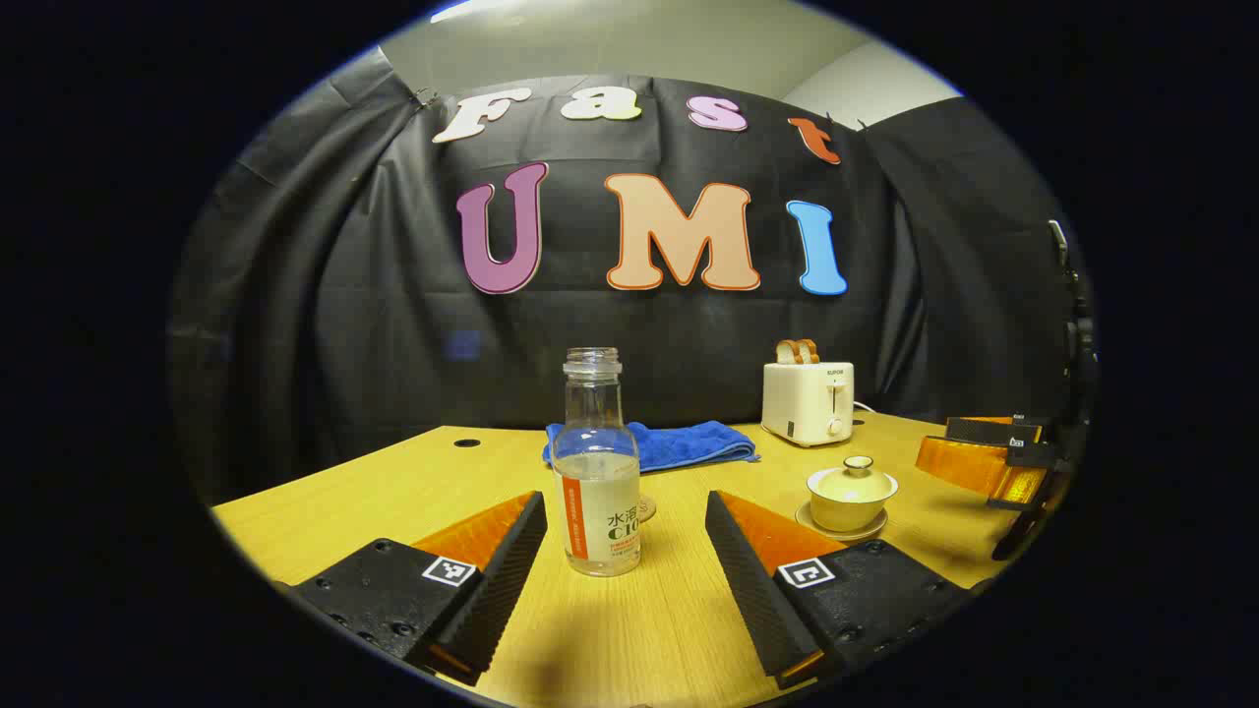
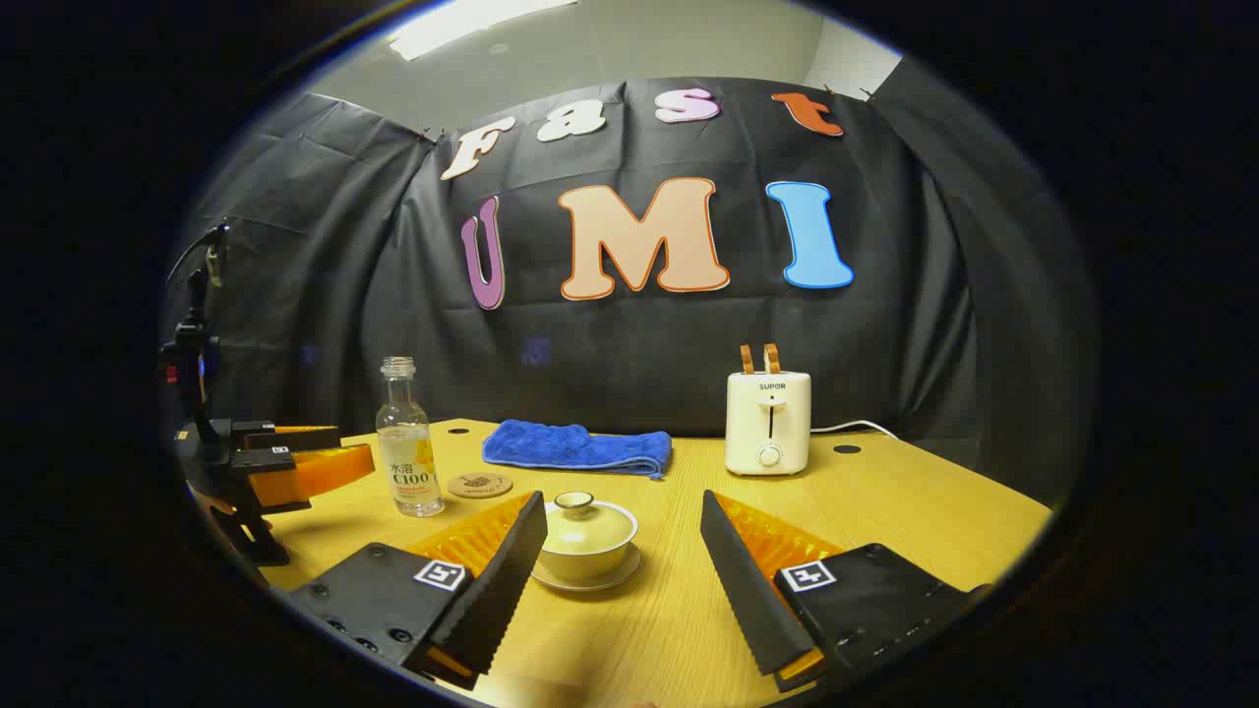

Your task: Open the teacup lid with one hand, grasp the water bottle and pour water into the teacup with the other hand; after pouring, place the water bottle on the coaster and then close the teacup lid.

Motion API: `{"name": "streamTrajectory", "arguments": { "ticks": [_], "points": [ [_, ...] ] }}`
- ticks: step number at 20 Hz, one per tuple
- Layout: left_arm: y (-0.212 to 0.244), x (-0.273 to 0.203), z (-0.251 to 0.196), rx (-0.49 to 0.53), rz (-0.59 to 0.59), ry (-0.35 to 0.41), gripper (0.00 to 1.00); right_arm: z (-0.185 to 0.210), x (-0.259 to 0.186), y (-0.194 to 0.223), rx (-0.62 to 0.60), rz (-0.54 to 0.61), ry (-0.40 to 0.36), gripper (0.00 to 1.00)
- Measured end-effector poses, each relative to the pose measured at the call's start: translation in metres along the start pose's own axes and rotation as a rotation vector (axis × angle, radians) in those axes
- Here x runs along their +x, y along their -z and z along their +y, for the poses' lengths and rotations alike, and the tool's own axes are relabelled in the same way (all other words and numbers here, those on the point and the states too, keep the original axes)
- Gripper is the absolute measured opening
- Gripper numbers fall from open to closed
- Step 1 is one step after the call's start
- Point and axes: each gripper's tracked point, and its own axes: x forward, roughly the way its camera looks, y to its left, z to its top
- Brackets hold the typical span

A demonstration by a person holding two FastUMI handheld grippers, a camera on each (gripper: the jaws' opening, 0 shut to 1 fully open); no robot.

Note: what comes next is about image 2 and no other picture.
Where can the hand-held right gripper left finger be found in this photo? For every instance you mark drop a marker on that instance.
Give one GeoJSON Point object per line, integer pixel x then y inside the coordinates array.
{"type": "Point", "coordinates": [502, 580]}

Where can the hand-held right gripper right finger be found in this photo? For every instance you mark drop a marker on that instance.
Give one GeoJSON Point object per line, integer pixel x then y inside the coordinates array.
{"type": "Point", "coordinates": [748, 590]}

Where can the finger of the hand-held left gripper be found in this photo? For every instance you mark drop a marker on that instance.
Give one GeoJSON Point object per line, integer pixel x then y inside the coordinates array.
{"type": "Point", "coordinates": [258, 433]}
{"type": "Point", "coordinates": [315, 472]}

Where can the cream teacup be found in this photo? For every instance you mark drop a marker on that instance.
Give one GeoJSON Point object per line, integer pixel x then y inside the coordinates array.
{"type": "Point", "coordinates": [587, 565]}

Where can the clear water bottle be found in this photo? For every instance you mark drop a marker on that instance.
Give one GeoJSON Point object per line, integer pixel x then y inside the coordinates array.
{"type": "Point", "coordinates": [408, 462]}

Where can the cream teacup lid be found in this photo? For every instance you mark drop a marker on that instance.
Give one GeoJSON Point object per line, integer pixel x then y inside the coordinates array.
{"type": "Point", "coordinates": [580, 526]}

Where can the round brown coaster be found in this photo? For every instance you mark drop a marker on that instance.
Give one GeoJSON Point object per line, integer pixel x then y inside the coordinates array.
{"type": "Point", "coordinates": [480, 486]}

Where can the cream saucer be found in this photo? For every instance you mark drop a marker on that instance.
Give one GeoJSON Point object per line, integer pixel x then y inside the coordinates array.
{"type": "Point", "coordinates": [615, 582]}

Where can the blue towel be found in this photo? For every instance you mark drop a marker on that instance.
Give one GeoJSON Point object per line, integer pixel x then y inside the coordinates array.
{"type": "Point", "coordinates": [575, 447]}

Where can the cream toaster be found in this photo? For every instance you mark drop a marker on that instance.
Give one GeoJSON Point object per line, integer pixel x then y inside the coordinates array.
{"type": "Point", "coordinates": [767, 423]}

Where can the black backdrop cloth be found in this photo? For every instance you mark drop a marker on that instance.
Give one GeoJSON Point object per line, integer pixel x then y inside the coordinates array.
{"type": "Point", "coordinates": [639, 344]}

